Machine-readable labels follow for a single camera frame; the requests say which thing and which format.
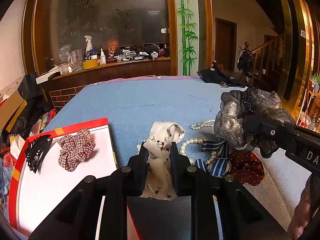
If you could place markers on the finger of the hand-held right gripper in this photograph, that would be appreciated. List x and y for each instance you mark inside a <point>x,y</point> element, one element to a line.
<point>270,130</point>

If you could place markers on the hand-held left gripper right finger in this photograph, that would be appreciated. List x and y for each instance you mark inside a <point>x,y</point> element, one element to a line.
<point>175,172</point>

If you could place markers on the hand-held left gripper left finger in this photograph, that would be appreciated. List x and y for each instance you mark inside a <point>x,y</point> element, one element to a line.
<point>143,170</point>

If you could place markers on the white floral scrunchie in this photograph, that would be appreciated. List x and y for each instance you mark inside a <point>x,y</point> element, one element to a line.
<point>160,140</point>

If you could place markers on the grey organza scrunchie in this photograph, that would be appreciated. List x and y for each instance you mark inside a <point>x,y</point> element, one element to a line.
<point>230,120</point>

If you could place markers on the blue striped bow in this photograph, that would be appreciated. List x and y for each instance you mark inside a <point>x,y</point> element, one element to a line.
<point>218,168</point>

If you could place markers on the dark red dotted scrunchie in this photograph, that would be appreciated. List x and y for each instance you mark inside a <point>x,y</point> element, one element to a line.
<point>246,168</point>

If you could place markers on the red cardboard box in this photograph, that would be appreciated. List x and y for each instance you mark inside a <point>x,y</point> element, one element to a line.
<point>62,195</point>

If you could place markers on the person's right hand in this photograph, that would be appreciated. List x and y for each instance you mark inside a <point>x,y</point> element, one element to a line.
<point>301,212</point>

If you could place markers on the bunch of keys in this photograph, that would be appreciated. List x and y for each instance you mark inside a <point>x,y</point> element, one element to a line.
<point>225,85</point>

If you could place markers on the blue table cloth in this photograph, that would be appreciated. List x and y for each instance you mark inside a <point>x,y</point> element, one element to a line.
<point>140,105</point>

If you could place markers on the red plaid scrunchie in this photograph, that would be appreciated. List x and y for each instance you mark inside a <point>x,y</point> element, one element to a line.
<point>75,150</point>

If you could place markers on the wooden stair railing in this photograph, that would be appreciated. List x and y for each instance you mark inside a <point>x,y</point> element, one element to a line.
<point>268,55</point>

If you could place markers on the brown wooden door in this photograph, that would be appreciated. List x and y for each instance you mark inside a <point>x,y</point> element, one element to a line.
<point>225,42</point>

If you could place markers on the wooden counter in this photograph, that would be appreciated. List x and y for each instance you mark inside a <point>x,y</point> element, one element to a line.
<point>112,71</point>

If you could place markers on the black hair claw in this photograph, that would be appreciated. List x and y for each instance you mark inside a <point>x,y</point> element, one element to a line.
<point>37,152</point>

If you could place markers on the clutter of small things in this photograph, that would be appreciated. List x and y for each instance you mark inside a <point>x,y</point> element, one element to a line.
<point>140,52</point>

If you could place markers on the small white bottle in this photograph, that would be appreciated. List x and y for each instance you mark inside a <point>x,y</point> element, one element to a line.
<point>102,57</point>

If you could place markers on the glass pitcher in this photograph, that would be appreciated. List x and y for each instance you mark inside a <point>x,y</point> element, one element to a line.
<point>77,60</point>

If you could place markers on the black garbage bag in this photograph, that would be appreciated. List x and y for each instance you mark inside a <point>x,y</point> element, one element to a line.
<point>27,115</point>

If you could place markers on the crumpled white paper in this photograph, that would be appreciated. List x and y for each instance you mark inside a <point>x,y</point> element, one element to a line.
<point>17,142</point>

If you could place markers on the bamboo painted panel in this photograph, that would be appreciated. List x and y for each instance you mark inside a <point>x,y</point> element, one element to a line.
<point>186,27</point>

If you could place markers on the flat white box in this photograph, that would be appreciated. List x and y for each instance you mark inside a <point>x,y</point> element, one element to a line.
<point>48,76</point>

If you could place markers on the white spray bottle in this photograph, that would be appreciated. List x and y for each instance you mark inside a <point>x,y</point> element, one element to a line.
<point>88,46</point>

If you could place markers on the red plastic bag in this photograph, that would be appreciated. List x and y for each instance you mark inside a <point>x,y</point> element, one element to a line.
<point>7,158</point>

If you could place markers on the brown cardboard box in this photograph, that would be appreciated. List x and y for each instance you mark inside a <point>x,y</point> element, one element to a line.
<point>11,110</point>

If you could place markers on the dark jacket on post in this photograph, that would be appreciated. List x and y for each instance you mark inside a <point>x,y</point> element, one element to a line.
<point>243,60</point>

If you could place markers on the wall switch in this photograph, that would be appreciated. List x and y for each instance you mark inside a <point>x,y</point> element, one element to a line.
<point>303,33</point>

